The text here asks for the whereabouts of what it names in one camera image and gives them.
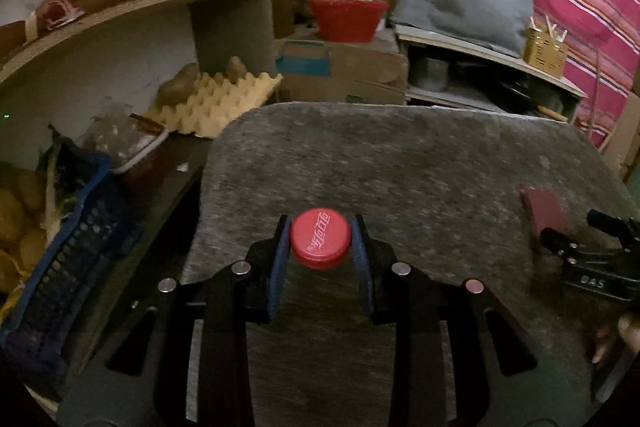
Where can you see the flattened cardboard sheets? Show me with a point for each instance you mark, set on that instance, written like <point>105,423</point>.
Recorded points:
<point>627,132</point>

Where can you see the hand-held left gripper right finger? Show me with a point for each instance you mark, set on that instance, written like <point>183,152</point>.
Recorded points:
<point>361,257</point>

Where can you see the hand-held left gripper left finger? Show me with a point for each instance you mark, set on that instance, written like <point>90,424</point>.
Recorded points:
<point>280,257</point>

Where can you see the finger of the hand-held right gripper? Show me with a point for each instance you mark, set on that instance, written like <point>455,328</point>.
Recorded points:
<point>562,244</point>
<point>612,223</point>

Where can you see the person's right hand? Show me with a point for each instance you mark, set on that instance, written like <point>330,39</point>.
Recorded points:
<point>631,327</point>

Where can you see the small potato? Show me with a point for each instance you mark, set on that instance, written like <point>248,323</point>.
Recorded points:
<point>236,68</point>

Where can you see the yellow egg tray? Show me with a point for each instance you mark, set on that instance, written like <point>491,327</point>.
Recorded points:
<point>220,102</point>

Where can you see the red bottle cap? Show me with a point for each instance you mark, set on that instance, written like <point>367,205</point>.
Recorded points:
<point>320,237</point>

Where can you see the wooden shelf unit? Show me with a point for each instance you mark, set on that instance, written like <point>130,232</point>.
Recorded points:
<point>220,32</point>

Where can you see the grey low cabinet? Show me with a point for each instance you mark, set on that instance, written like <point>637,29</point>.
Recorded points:
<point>560,83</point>

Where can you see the wooden utensils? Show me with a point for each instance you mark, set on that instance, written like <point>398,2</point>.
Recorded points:
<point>550,29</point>

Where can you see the blue plastic crate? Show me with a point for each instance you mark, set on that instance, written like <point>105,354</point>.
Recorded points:
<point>75,247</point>

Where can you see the yellow utensil basket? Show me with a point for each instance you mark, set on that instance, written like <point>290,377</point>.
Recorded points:
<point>545,54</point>

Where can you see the pink plastic bag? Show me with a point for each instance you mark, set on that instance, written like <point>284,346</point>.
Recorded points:
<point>52,12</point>

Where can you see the grey felt mat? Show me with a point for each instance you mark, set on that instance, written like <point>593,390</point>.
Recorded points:
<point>375,157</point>

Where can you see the red plastic basket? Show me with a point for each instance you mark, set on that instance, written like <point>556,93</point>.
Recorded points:
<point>345,19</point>

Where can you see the cardboard box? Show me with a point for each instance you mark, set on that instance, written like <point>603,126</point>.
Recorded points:
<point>360,67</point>

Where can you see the dusty lidded tub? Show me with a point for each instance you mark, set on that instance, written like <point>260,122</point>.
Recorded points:
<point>125,142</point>

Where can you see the large potato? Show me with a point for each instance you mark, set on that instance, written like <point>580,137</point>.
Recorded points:
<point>177,87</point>

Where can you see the pile of yellow potatoes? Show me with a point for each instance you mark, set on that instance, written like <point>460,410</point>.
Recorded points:
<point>20,212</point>

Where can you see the small metal pot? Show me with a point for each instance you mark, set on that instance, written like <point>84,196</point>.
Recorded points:
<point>429,74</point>

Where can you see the maroon rectangular block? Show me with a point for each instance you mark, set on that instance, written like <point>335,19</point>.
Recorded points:
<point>542,209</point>

